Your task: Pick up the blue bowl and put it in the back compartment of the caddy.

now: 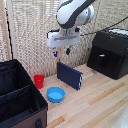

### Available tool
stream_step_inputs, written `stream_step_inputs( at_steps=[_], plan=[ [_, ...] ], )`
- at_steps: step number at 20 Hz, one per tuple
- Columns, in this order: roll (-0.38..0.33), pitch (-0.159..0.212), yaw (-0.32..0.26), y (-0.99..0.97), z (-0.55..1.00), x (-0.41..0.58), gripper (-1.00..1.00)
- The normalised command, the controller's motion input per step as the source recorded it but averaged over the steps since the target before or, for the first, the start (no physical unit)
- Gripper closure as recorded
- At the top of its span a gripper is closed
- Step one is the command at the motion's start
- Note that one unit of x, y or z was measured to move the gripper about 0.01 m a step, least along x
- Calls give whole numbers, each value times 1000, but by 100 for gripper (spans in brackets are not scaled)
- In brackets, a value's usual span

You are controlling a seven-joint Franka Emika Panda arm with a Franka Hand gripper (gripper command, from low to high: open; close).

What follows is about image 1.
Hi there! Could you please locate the red plastic cup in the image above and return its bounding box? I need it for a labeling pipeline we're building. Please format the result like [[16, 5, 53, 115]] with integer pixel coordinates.
[[33, 74, 46, 90]]

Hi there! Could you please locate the cornflower blue bowl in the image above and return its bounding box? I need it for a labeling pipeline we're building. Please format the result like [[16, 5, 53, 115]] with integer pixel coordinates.
[[46, 86, 66, 104]]

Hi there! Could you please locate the dark blue rectangular block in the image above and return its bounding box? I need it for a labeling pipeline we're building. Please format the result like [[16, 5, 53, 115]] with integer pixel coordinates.
[[56, 61, 84, 92]]

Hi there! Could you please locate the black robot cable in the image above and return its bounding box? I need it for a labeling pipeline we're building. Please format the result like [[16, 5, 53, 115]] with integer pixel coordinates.
[[79, 16, 128, 37]]

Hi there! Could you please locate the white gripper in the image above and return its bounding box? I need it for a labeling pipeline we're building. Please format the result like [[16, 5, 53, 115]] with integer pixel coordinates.
[[46, 29, 81, 58]]

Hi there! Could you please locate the black open fabric bin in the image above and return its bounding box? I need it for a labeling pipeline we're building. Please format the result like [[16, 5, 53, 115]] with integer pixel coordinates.
[[0, 59, 49, 128]]

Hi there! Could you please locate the black hard case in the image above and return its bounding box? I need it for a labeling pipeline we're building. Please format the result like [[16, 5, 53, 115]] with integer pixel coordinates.
[[86, 27, 128, 81]]

